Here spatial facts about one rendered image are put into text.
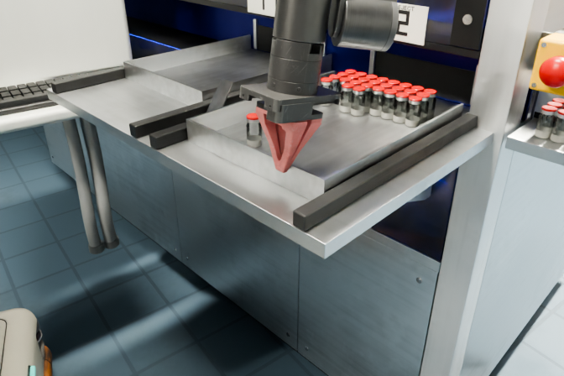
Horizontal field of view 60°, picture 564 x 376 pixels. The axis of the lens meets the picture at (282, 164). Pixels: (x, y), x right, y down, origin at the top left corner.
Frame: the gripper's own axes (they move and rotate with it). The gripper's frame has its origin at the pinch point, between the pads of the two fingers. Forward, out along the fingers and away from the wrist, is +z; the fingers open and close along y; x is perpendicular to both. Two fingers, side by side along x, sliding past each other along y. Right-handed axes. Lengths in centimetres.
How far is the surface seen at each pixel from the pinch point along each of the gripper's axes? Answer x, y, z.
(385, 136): 1.0, 22.1, -0.3
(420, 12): 6.1, 32.4, -18.0
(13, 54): 90, -4, 5
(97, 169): 98, 19, 41
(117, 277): 105, 29, 89
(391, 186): -8.6, 11.0, 1.7
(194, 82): 42.3, 15.2, 1.0
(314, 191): -4.7, 1.1, 1.8
